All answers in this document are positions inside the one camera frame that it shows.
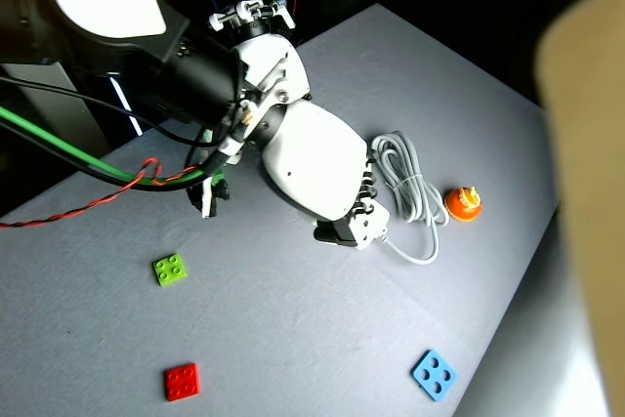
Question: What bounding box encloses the white power strip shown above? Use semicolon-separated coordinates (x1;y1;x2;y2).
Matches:
354;204;392;251

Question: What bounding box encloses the LED light strip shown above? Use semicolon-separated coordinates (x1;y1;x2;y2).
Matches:
107;75;144;138

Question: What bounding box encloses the white post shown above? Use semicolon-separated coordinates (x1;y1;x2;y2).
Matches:
26;63;112;157

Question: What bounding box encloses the lime green building brick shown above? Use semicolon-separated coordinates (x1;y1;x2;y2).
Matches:
151;253;189;288

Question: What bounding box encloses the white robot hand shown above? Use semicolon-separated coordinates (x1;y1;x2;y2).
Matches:
260;98;380;248
232;35;313;100

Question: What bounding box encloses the blue four-hole block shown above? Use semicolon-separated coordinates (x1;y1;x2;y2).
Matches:
411;349;459;403

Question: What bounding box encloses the grey table cloth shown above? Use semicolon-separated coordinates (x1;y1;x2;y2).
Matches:
0;2;614;417

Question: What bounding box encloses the grey coiled power cable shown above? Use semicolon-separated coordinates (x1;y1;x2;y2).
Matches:
368;130;450;267

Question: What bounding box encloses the blurred beige object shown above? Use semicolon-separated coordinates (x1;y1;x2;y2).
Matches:
535;0;625;417

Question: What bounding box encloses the red twisted cable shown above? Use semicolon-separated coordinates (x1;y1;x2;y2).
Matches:
0;156;199;229

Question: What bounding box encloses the red building brick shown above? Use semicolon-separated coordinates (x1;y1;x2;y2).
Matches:
163;362;202;403

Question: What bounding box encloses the orange toy fruit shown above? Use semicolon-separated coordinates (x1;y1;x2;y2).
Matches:
442;186;484;223

